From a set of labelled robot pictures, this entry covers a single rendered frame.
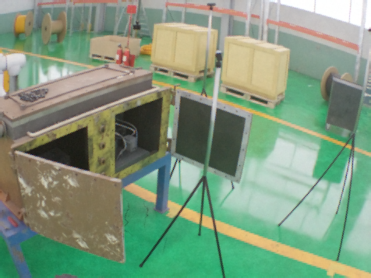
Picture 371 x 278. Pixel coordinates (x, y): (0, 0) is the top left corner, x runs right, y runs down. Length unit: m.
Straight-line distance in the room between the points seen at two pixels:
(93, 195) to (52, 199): 0.29
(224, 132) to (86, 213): 1.30
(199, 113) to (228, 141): 0.30
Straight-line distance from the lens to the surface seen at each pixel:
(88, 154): 2.27
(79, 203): 1.71
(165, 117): 2.81
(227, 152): 2.65
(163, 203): 3.33
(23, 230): 2.20
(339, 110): 6.11
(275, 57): 6.41
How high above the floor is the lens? 2.05
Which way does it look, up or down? 24 degrees down
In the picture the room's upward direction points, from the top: 5 degrees clockwise
